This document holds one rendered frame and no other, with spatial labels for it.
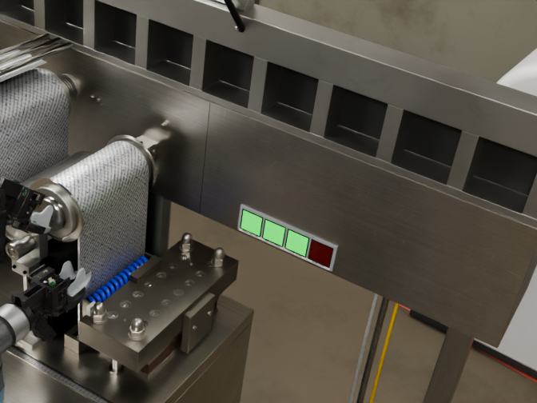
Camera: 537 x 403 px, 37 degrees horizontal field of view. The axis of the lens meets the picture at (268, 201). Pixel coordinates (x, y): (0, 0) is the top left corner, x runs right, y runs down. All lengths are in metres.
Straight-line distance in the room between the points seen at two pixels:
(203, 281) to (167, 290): 0.09
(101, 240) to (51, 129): 0.30
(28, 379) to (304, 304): 1.85
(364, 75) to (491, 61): 2.20
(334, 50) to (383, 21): 2.37
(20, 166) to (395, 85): 0.86
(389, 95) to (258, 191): 0.41
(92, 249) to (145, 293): 0.17
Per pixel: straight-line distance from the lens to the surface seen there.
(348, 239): 1.74
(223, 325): 1.99
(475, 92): 1.51
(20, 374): 1.87
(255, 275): 3.60
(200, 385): 1.94
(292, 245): 1.81
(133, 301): 1.84
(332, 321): 3.44
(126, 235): 1.87
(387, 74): 1.55
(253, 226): 1.84
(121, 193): 1.78
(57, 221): 1.71
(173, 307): 1.83
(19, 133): 1.84
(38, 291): 1.67
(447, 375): 2.05
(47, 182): 1.71
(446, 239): 1.65
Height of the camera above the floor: 2.24
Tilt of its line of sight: 33 degrees down
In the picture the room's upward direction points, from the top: 9 degrees clockwise
